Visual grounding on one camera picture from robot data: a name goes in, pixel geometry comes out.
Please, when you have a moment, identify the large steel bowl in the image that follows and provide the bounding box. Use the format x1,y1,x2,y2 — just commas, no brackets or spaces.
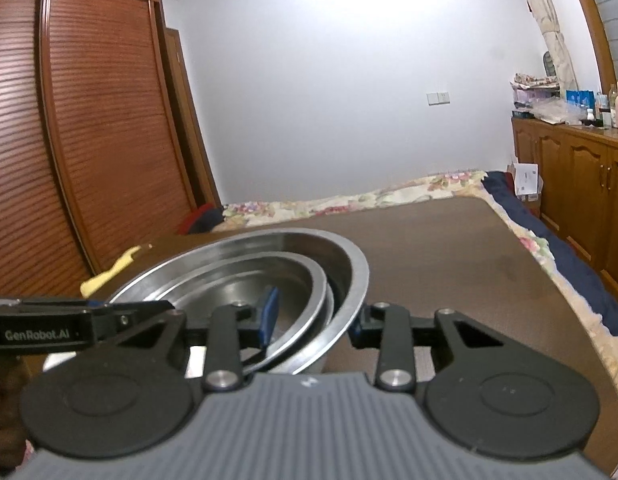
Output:
108,228,370,375

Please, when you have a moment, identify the floral tray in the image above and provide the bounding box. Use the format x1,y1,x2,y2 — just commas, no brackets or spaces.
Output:
42,351,77,373

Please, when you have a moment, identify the left hand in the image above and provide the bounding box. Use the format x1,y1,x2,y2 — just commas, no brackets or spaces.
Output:
0,356,30,469

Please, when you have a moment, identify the yellow plush toy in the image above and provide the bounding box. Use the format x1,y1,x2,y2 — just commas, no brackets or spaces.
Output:
80,244,152,298

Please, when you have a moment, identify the wooden louvered wardrobe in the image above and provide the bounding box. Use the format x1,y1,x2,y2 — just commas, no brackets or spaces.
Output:
0,0,220,297

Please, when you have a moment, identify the white paper bag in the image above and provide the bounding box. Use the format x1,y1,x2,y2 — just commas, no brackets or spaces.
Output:
512,162,538,197

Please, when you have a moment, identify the floral bed quilt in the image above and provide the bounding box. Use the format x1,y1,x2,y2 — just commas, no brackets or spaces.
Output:
210,168,618,380

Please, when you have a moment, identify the wooden sideboard cabinet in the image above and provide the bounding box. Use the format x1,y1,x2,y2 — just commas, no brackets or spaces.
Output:
511,118,618,300

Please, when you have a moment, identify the stack of folded fabrics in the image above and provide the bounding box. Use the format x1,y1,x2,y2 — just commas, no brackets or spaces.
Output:
510,73,560,117

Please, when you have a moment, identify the blue box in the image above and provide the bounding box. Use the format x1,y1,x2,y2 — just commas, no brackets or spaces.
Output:
565,90,596,108

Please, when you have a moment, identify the beige curtain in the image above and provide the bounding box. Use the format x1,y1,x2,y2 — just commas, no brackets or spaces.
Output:
527,0,578,96

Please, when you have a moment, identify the white wall switch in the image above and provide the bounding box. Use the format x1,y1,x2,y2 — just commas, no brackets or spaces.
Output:
426,91,450,106

